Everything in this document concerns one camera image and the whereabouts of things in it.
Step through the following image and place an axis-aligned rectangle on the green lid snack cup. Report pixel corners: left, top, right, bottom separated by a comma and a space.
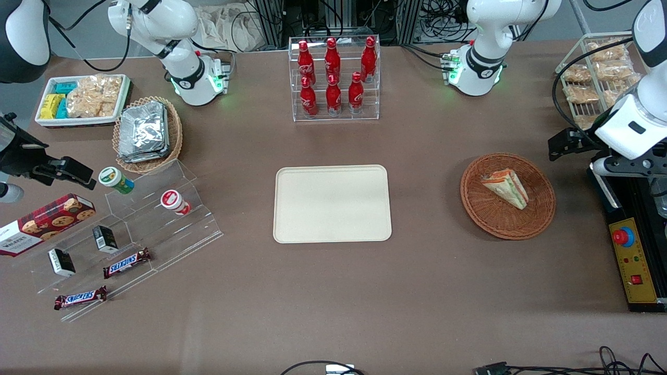
98, 167, 135, 195

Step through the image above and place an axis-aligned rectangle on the red lid snack cup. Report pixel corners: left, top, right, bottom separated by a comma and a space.
160, 190, 192, 216

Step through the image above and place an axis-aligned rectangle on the black machine housing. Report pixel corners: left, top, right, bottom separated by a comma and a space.
589, 161, 667, 313

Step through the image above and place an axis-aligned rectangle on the yellow control panel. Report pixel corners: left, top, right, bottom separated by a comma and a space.
609, 218, 658, 304

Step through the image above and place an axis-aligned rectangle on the white wire rack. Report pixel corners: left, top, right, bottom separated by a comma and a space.
555, 32, 652, 131

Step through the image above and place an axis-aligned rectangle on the clear acrylic stepped stand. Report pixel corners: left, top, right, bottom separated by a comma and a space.
13, 159, 225, 323

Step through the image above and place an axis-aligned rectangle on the tangle of black cables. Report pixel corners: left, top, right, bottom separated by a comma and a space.
419, 0, 474, 43

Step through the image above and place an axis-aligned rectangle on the black cable with plug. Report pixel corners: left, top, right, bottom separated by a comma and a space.
474, 346, 667, 375

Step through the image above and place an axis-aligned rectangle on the clear plastic container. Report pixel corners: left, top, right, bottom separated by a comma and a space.
650, 179, 667, 217

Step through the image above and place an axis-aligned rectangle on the aluminium frame rack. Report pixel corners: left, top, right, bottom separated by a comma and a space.
250, 0, 423, 47

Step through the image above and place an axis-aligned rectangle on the round brown wicker basket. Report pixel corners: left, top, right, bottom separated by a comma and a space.
460, 152, 557, 241

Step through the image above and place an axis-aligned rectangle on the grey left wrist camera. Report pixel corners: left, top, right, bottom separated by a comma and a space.
590, 155, 667, 179

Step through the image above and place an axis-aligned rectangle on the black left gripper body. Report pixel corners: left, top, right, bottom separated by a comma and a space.
569, 129, 609, 159

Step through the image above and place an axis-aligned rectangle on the white rectangular snack tray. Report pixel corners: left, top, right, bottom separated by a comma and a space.
34, 74, 132, 128

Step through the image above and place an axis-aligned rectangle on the red cola bottle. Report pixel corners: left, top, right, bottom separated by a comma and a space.
326, 74, 342, 117
324, 37, 341, 83
361, 36, 377, 84
297, 40, 316, 86
300, 77, 318, 118
348, 72, 364, 115

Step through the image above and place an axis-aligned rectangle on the clear acrylic bottle rack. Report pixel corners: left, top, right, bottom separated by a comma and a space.
288, 35, 381, 122

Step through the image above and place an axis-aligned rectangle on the yellow snack pack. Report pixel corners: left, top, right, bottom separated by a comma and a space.
40, 94, 65, 120

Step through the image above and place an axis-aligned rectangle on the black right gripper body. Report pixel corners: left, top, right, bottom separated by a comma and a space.
0, 114, 51, 180

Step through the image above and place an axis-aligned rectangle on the red tartan cookie box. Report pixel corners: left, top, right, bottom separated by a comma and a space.
0, 193, 96, 257

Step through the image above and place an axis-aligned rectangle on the silver foil packet stack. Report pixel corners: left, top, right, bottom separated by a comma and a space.
118, 101, 171, 164

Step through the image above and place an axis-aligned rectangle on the beige plastic tray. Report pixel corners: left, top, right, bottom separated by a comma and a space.
273, 165, 392, 244

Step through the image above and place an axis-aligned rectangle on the snickers chocolate bar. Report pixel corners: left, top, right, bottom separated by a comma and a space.
54, 285, 108, 311
103, 247, 152, 279

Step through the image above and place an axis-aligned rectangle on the beige cloth bag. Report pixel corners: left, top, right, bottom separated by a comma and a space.
195, 4, 262, 53

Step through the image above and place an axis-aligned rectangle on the oval wicker basket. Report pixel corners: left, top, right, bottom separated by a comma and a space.
113, 96, 183, 174

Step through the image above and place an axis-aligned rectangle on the clear bag of crackers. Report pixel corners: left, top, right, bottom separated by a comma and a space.
66, 74, 123, 119

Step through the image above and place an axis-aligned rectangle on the small black box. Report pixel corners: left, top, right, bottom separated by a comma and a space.
92, 225, 119, 254
48, 248, 77, 277

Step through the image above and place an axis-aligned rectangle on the triangle sandwich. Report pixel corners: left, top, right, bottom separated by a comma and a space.
480, 168, 529, 210

